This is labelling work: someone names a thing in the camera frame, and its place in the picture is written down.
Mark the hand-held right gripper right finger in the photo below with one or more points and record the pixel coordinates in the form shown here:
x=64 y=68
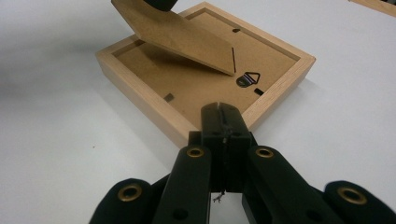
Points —
x=236 y=140

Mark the wooden photo frame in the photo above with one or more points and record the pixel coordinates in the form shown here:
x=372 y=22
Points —
x=193 y=77

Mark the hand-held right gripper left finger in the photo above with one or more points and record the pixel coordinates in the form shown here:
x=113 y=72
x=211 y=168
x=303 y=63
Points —
x=213 y=140

